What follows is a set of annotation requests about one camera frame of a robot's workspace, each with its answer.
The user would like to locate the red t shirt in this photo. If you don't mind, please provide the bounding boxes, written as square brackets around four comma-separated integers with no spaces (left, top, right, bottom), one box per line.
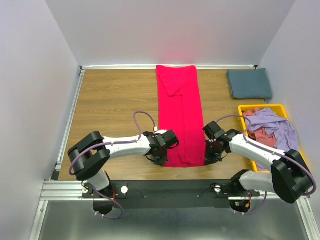
[156,65,206,168]

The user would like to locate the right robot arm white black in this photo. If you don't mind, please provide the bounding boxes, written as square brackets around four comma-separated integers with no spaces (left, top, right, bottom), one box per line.
[203,126,317,204]

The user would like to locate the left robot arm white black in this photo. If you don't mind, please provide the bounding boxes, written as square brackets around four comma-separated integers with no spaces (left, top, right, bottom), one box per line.
[67,130,180,198]

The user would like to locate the pink garment in bin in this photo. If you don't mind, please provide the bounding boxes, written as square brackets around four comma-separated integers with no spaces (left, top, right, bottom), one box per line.
[242,107,277,148]

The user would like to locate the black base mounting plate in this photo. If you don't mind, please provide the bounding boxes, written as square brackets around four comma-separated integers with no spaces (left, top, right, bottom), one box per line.
[82,179,261,210]

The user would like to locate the lavender t shirt in bin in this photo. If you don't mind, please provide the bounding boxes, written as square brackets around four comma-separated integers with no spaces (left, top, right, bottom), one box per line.
[246,107,300,172]

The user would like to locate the folded grey-blue t shirt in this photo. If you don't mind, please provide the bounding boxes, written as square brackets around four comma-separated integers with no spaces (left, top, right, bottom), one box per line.
[226,68,273,100]

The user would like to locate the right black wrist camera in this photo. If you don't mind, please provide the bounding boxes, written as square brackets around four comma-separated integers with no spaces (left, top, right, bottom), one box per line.
[202,121,226,140]

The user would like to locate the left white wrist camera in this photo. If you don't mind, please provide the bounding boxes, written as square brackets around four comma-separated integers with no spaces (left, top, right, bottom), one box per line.
[154,130,180,150]

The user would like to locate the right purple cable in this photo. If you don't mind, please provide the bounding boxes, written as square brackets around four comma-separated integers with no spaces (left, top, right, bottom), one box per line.
[215,114,317,216]

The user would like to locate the aluminium front rail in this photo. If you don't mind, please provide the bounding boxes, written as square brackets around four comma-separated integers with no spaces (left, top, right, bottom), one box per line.
[39,177,311,201]

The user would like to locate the aluminium rail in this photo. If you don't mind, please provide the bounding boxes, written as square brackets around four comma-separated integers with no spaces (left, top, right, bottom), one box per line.
[50,67,85,181]
[39,177,311,201]

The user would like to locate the aluminium left side rail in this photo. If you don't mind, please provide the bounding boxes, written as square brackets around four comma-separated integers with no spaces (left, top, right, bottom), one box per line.
[50,67,85,181]

